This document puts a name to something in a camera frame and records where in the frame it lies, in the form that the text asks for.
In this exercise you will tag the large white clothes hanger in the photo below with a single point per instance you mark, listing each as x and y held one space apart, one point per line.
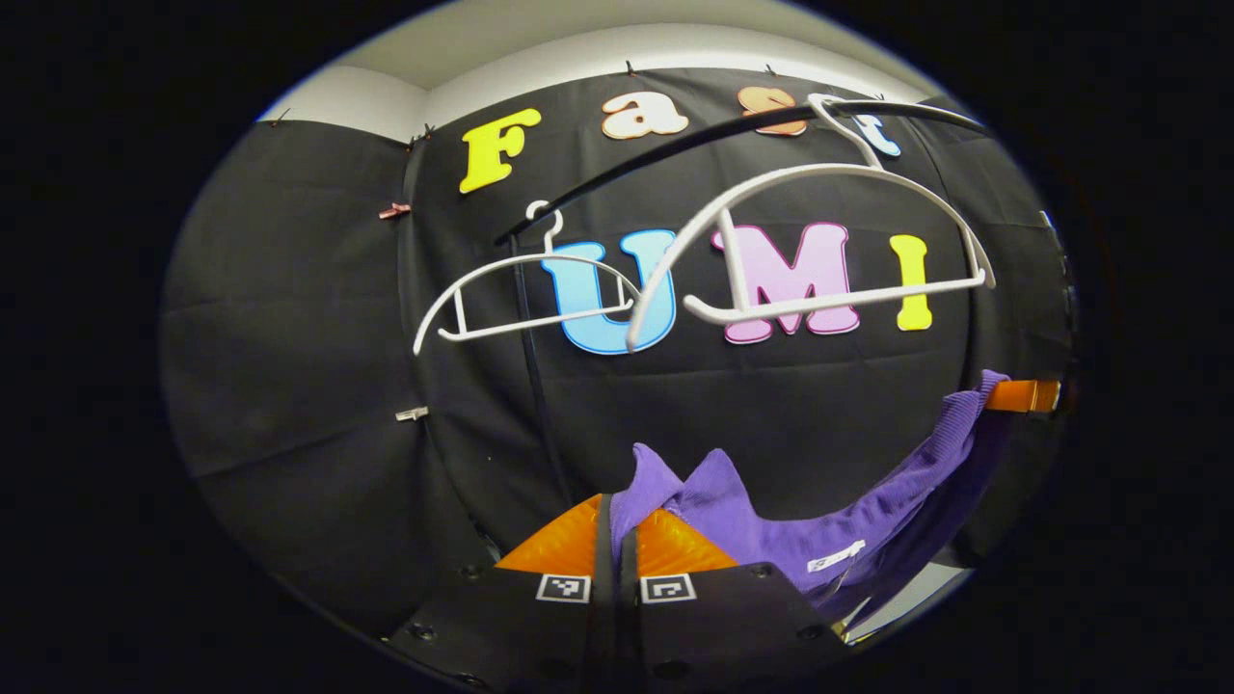
829 172

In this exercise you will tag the purple knit garment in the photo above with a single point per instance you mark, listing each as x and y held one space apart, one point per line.
771 530

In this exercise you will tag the silver backdrop clip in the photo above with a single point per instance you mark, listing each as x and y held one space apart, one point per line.
412 413

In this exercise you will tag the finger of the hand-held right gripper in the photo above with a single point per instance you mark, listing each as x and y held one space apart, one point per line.
1022 395

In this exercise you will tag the copper backdrop clip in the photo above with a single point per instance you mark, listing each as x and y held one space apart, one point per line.
393 210

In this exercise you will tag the small white clothes hanger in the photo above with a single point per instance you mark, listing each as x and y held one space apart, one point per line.
501 265

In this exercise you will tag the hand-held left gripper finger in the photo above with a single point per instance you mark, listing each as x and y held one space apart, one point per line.
628 578
603 564

